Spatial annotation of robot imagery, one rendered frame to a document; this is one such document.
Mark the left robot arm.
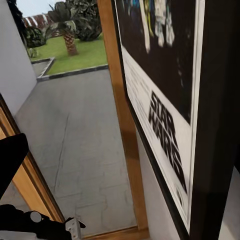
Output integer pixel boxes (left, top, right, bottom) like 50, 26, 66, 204
0, 204, 86, 240

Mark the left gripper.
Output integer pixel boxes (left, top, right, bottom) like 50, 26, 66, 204
51, 217, 86, 240

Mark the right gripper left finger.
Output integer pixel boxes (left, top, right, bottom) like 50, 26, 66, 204
0, 133, 29, 199

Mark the poster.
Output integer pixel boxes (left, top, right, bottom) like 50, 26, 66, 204
111, 0, 240, 240

